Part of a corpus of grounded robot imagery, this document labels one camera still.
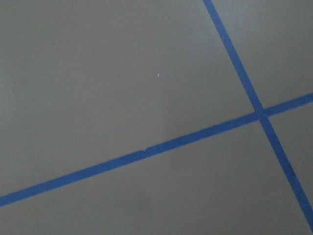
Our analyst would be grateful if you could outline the brown paper table mat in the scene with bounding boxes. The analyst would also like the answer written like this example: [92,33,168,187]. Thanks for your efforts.
[0,0,312,235]

